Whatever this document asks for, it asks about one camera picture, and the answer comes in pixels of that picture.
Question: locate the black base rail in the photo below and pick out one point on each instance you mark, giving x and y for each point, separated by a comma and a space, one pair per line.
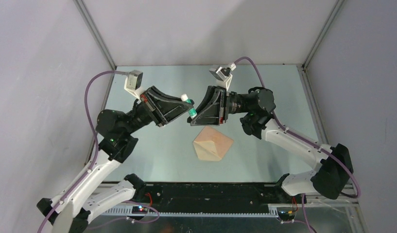
214, 198

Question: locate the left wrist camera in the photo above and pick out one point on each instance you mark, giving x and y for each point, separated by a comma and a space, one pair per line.
133, 82

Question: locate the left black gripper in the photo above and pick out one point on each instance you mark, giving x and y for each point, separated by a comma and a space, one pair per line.
171, 108

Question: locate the tan paper envelope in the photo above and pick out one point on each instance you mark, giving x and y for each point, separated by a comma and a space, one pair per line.
211, 145

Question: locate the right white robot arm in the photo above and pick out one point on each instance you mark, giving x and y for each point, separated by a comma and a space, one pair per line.
331, 167

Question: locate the white green glue stick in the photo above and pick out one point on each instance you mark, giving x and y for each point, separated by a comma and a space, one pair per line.
192, 111

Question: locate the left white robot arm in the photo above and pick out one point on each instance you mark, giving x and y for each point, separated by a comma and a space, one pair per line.
76, 207

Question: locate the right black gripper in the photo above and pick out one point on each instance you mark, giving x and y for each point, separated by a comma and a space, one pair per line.
208, 118

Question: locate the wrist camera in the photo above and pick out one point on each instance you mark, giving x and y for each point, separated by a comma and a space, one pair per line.
133, 82
223, 75

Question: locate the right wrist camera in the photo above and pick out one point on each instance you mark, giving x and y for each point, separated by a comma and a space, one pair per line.
223, 75

